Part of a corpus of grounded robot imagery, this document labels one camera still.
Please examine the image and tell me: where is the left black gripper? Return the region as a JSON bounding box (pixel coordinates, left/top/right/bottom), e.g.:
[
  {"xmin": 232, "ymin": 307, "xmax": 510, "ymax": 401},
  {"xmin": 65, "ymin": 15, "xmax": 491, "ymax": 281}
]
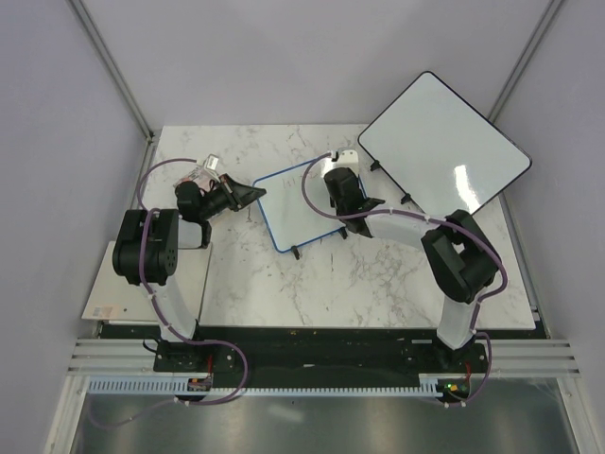
[{"xmin": 199, "ymin": 174, "xmax": 267, "ymax": 221}]

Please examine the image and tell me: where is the small blue-framed whiteboard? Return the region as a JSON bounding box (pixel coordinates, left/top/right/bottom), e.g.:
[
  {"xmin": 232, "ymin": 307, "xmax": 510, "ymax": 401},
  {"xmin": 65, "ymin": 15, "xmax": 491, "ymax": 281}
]
[{"xmin": 252, "ymin": 156, "xmax": 344, "ymax": 253}]

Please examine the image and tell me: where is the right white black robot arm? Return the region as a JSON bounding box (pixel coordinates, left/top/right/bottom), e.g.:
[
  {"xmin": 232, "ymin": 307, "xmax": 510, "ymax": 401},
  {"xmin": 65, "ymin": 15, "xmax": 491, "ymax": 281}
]
[{"xmin": 323, "ymin": 167, "xmax": 502, "ymax": 373}]

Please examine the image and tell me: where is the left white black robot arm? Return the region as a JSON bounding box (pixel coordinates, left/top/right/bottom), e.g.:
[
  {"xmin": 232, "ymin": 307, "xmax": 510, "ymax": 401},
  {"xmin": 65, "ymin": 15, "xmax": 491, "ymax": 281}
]
[{"xmin": 112, "ymin": 174, "xmax": 267, "ymax": 372}]

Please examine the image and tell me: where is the large black-framed whiteboard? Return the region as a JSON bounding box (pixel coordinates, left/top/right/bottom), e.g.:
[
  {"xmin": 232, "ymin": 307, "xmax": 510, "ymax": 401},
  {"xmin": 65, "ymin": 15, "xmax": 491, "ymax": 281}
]
[{"xmin": 357, "ymin": 71, "xmax": 532, "ymax": 217}]

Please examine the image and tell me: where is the colourful patterned packet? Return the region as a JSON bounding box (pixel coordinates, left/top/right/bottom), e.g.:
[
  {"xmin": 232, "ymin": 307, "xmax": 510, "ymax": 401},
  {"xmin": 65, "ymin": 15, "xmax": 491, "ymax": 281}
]
[{"xmin": 173, "ymin": 163, "xmax": 226, "ymax": 221}]

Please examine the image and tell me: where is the grey metal plate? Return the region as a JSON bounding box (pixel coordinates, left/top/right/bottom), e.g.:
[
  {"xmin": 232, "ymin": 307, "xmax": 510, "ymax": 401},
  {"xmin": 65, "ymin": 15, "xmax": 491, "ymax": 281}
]
[{"xmin": 81, "ymin": 239, "xmax": 214, "ymax": 323}]

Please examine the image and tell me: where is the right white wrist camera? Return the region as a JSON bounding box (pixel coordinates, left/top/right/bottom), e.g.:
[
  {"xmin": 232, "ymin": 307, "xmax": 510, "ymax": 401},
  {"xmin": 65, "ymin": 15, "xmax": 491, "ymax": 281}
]
[{"xmin": 323, "ymin": 148, "xmax": 359, "ymax": 174}]

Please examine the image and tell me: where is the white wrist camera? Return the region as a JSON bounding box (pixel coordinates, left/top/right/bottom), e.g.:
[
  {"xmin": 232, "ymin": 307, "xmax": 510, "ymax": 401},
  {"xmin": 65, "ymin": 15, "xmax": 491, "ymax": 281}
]
[
  {"xmin": 197, "ymin": 153, "xmax": 219, "ymax": 180},
  {"xmin": 323, "ymin": 148, "xmax": 359, "ymax": 174}
]

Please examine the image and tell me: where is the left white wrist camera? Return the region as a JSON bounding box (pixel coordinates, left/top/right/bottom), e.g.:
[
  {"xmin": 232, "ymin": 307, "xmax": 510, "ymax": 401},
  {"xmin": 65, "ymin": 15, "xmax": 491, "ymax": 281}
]
[{"xmin": 197, "ymin": 153, "xmax": 219, "ymax": 180}]

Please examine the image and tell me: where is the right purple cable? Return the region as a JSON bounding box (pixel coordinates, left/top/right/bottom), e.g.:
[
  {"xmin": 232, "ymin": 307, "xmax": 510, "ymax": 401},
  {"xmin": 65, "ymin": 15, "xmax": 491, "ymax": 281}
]
[{"xmin": 302, "ymin": 150, "xmax": 510, "ymax": 409}]

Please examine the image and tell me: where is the purple cable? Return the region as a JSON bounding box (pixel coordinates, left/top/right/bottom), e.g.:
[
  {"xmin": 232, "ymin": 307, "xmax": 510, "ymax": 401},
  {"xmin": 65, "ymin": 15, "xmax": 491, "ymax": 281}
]
[
  {"xmin": 84, "ymin": 157, "xmax": 250, "ymax": 429},
  {"xmin": 302, "ymin": 150, "xmax": 510, "ymax": 409}
]

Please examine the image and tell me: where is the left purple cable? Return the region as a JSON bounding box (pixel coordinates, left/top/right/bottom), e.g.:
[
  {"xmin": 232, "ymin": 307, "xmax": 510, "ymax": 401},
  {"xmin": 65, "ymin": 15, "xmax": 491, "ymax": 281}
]
[{"xmin": 84, "ymin": 157, "xmax": 250, "ymax": 429}]

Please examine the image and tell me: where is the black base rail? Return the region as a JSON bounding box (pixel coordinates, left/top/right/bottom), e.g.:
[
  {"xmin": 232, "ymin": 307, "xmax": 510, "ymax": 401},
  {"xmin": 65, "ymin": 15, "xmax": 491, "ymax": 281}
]
[{"xmin": 98, "ymin": 323, "xmax": 549, "ymax": 379}]

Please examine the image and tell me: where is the white slotted cable duct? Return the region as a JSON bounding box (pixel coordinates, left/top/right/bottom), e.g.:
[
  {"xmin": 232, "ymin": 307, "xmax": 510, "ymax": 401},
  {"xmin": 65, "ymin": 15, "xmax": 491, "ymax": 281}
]
[{"xmin": 88, "ymin": 375, "xmax": 469, "ymax": 397}]

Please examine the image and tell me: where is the aluminium slotted rail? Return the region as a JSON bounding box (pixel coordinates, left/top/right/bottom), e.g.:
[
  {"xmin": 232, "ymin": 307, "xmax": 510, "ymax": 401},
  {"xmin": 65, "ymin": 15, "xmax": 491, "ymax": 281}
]
[{"xmin": 67, "ymin": 339, "xmax": 580, "ymax": 378}]

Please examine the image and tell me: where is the right aluminium corner post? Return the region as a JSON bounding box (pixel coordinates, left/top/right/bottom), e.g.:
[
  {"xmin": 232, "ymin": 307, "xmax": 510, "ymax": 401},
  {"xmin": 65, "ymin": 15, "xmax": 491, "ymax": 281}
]
[{"xmin": 488, "ymin": 0, "xmax": 567, "ymax": 124}]

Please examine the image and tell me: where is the aluminium corner post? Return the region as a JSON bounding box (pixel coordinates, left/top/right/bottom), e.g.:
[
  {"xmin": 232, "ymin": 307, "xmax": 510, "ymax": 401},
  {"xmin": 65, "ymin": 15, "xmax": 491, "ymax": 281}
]
[
  {"xmin": 488, "ymin": 0, "xmax": 567, "ymax": 124},
  {"xmin": 66, "ymin": 0, "xmax": 154, "ymax": 143}
]

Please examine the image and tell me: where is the left aluminium corner post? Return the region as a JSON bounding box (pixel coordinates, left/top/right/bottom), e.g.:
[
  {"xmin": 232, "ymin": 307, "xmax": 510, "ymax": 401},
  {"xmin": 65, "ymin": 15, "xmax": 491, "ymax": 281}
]
[{"xmin": 66, "ymin": 0, "xmax": 154, "ymax": 143}]

